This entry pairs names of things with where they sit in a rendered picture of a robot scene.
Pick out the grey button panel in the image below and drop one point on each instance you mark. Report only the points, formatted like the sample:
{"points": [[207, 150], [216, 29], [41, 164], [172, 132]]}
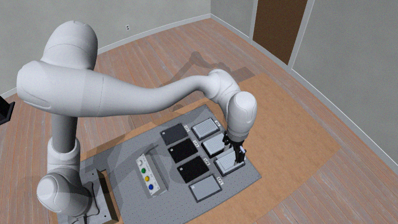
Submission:
{"points": [[150, 174]]}

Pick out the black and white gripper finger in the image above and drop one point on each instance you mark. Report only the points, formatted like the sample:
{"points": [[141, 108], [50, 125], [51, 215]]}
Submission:
{"points": [[240, 154], [226, 142]]}

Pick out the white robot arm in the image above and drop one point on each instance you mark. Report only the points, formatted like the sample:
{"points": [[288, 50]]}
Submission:
{"points": [[64, 84]]}

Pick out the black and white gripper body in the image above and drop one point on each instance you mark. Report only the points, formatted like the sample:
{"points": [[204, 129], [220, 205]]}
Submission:
{"points": [[237, 144]]}

